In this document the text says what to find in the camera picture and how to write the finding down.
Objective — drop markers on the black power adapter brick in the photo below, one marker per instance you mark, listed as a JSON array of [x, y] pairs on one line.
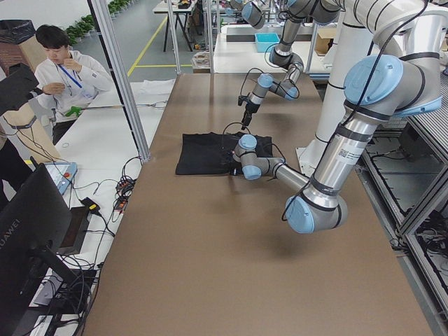
[[93, 207]]

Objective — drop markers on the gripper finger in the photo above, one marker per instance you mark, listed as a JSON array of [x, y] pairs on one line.
[[247, 117]]

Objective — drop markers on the brown table mat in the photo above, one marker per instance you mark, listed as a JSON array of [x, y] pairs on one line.
[[210, 255]]

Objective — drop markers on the aluminium frame post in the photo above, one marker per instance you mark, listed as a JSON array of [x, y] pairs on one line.
[[104, 26]]

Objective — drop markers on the seated man grey hoodie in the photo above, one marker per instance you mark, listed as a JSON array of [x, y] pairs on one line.
[[66, 78]]

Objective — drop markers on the white cloth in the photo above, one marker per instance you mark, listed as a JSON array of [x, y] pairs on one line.
[[153, 91]]

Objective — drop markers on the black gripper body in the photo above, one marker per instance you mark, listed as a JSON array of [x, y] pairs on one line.
[[250, 107], [229, 162]]

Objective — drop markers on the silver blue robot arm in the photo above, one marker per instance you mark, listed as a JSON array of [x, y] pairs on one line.
[[282, 55], [350, 157]]

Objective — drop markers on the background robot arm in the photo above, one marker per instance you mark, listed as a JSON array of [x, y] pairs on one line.
[[251, 11]]

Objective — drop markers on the blue grey teach pendant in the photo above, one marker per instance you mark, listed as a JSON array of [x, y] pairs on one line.
[[62, 174]]

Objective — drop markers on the black printed t-shirt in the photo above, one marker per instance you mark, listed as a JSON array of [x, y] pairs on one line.
[[206, 154]]

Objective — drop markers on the grey orange usb hub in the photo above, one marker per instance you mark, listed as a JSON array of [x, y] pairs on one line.
[[125, 185], [120, 205]]

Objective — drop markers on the black computer monitor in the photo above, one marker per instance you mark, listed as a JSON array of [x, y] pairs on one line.
[[33, 226]]

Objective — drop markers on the blue plastic bin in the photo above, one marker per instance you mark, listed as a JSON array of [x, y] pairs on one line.
[[264, 42]]

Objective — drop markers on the metal reacher grabber tool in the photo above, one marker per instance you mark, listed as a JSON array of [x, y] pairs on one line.
[[75, 110]]

